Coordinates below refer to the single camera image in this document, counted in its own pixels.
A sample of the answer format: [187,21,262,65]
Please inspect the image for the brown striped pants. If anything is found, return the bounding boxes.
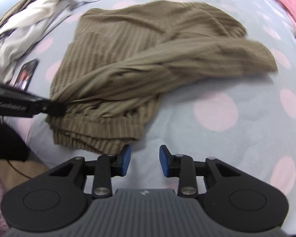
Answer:
[46,1,279,155]

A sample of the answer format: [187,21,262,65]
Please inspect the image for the white sweatshirt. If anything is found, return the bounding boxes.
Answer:
[0,0,120,79]

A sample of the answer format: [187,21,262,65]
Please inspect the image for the black smartphone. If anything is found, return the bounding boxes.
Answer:
[13,59,39,91]

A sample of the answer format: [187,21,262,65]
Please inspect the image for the cream fleece garment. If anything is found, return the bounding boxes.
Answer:
[5,0,73,31]

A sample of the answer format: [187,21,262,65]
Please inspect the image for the pink pillow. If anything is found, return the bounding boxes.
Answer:
[266,0,296,30]

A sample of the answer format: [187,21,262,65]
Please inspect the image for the black cable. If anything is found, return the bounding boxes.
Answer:
[7,159,32,180]

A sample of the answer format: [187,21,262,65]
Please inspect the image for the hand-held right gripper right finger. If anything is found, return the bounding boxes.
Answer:
[159,145,242,199]

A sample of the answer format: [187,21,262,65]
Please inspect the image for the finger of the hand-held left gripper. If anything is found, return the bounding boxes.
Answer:
[29,95,66,118]

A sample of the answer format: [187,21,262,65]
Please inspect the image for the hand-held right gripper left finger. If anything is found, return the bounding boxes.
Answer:
[48,144,132,199]

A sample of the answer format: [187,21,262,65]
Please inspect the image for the dark cloth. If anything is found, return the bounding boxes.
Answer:
[0,122,29,162]

